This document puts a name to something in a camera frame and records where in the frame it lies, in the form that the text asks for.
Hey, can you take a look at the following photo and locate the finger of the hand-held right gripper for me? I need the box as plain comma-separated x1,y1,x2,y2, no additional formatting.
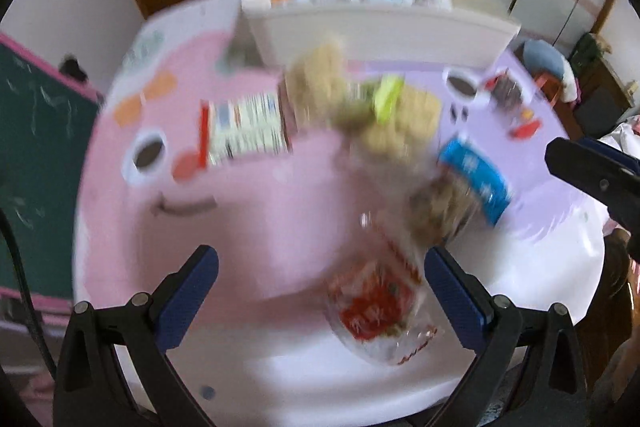
582,138,640,176
545,138,640,253

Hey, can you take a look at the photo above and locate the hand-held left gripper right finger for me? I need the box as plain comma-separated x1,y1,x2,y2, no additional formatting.
424,246,588,427

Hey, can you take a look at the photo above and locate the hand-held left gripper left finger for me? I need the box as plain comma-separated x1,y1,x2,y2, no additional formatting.
52,244,221,427

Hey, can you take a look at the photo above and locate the small red label packet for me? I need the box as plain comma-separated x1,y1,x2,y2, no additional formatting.
322,212,446,368

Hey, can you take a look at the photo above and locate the nut bag with blue header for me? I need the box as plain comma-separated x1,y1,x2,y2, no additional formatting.
405,134,516,248

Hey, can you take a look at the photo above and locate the red white cookie packet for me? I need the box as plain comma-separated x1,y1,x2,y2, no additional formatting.
199,93,292,168

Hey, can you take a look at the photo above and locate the small green snack packet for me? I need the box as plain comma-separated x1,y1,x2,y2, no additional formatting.
372,76,406,122

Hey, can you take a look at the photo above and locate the pale puffs bag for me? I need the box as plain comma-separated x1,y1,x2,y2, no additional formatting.
285,38,351,128

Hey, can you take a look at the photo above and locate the white plastic bin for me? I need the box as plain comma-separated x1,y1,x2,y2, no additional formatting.
240,0,522,70

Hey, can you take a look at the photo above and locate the dark wooden cabinet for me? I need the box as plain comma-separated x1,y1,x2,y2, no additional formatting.
567,32,640,138

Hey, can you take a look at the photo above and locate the cartoon printed tablecloth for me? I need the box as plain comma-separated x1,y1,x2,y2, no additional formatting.
72,0,606,413

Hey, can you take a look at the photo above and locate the pink plastic stool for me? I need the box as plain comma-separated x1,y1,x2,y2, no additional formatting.
532,74,561,108

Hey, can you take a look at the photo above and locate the blue plush cushion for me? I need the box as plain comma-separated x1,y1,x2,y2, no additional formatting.
520,39,581,102

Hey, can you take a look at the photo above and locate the black clip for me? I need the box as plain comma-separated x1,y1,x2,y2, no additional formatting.
59,54,90,82

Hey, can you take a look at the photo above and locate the wooden bed frame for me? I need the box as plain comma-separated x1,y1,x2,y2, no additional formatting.
587,227,640,427

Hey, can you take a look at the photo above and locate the black cable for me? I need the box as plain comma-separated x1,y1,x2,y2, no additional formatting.
0,207,57,380

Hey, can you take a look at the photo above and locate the green chalkboard with pink frame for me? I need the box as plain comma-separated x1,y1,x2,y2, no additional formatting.
0,32,103,313

